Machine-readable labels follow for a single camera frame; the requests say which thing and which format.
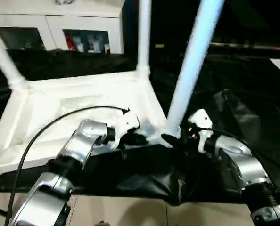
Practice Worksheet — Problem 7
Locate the white plastic table top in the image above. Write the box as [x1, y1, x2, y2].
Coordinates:
[0, 68, 182, 182]

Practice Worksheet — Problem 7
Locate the black work mat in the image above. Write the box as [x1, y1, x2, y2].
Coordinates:
[0, 48, 280, 207]

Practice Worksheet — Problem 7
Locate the dark metal rod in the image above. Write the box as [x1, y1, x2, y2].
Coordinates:
[209, 41, 280, 52]

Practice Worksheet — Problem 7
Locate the black case with gold label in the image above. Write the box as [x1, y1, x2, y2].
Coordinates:
[122, 0, 200, 60]

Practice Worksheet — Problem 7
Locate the white glass-door cabinet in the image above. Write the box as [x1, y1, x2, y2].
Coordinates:
[0, 0, 124, 54]

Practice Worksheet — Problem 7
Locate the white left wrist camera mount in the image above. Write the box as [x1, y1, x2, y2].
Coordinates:
[111, 112, 141, 151]

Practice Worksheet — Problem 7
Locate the black left wrist camera cable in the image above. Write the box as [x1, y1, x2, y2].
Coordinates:
[4, 106, 131, 226]

